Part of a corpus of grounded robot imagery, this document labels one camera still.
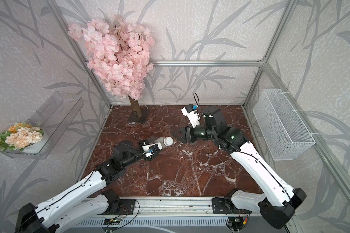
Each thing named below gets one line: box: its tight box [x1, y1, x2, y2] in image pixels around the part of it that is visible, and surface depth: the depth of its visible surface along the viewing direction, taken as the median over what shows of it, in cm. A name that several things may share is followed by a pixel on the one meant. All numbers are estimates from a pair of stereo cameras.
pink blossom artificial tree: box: [68, 15, 155, 118], surface depth 72 cm
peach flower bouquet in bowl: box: [0, 120, 45, 153], surface depth 50 cm
